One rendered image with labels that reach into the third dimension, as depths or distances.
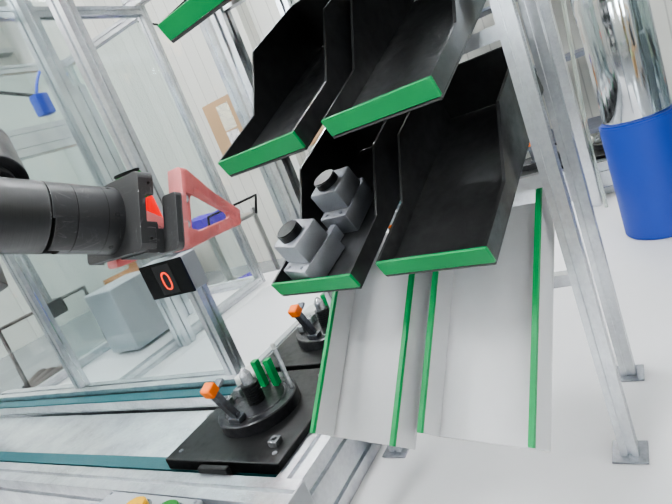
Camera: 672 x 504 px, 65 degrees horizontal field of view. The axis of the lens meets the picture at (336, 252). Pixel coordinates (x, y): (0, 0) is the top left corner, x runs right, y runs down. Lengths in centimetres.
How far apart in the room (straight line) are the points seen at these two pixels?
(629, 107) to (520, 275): 72
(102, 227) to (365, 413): 40
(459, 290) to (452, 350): 8
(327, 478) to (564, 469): 31
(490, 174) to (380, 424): 33
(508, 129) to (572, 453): 43
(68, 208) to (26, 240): 4
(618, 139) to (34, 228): 115
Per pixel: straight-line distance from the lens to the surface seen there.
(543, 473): 77
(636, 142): 130
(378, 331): 71
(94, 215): 45
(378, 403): 68
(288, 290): 64
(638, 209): 135
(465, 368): 65
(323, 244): 62
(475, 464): 81
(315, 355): 102
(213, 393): 83
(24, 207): 43
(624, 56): 129
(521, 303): 63
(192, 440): 95
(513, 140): 60
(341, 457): 81
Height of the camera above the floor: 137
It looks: 13 degrees down
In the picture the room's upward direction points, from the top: 22 degrees counter-clockwise
